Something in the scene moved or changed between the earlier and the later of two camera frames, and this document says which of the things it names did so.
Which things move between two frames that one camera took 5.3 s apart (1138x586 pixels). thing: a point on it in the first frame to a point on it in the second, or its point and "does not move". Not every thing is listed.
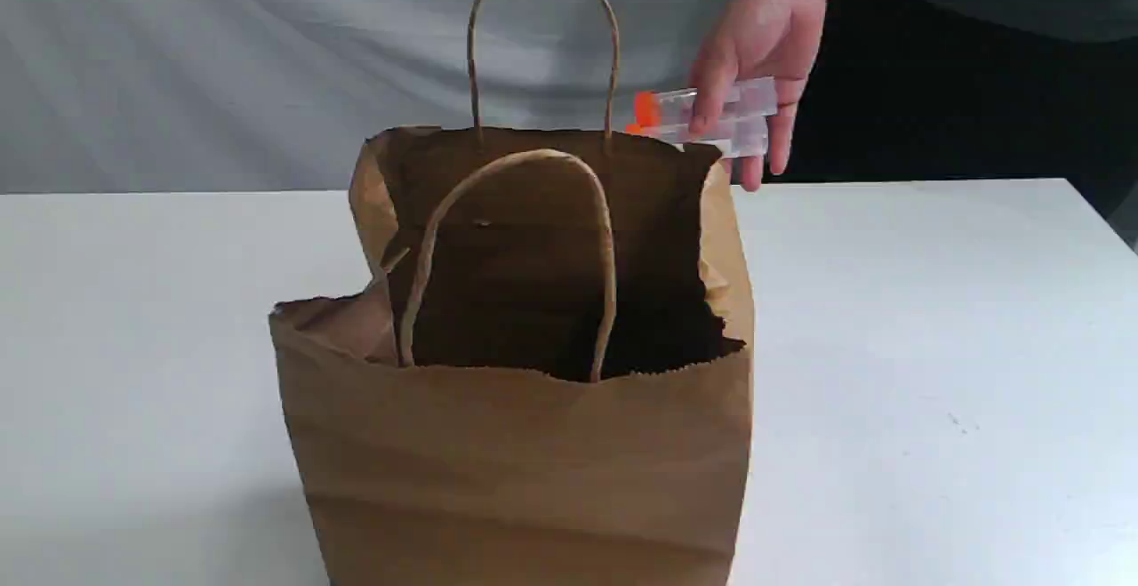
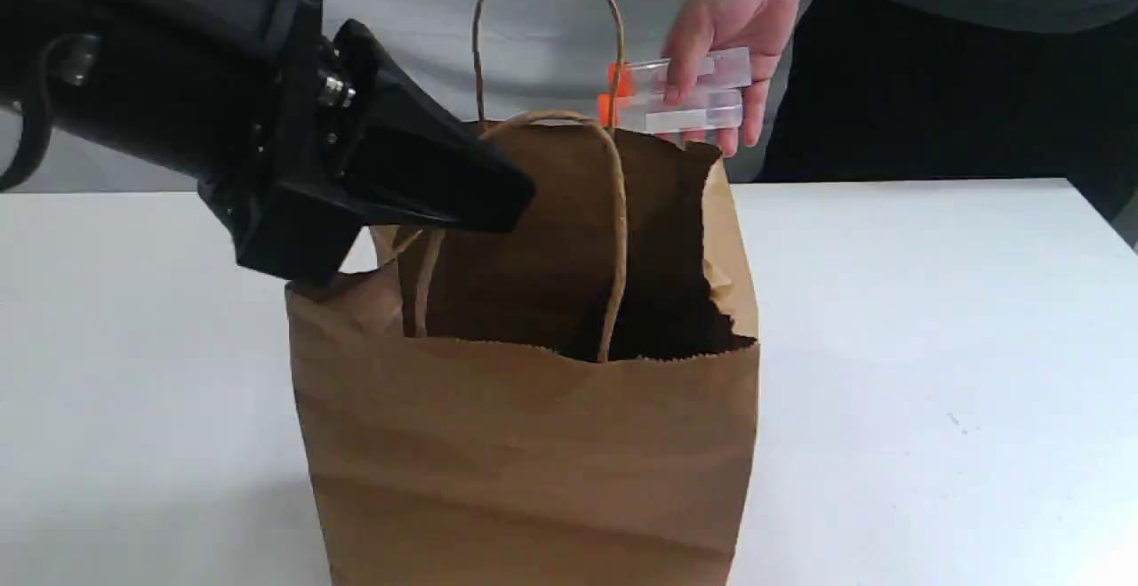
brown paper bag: (545, 379) does not move
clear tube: (753, 98) to (721, 68)
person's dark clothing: (949, 63) does not move
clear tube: (739, 136) to (669, 110)
